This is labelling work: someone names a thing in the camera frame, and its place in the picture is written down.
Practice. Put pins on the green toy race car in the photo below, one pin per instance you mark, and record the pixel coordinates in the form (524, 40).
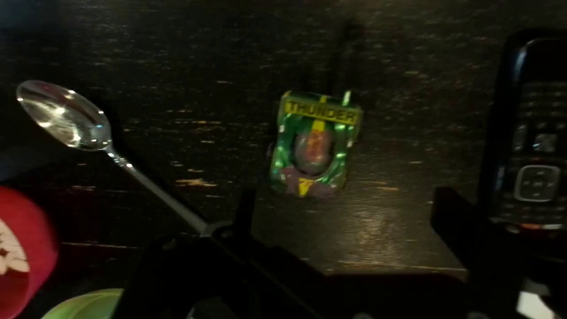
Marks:
(312, 147)

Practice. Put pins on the green plastic plate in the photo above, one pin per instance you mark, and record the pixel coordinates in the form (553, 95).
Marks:
(89, 304)

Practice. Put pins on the black remote control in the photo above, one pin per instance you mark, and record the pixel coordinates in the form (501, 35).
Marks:
(531, 147)

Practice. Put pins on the red bowl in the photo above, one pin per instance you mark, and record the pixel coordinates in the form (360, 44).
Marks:
(32, 230)

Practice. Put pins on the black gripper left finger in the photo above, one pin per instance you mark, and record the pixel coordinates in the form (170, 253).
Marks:
(244, 212)

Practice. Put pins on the silver metal spoon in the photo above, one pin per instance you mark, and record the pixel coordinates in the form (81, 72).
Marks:
(64, 115)

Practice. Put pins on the pile of pale nuts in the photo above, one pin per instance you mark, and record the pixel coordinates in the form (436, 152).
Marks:
(9, 253)

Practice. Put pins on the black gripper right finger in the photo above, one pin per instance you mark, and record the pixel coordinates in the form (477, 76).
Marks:
(466, 235)

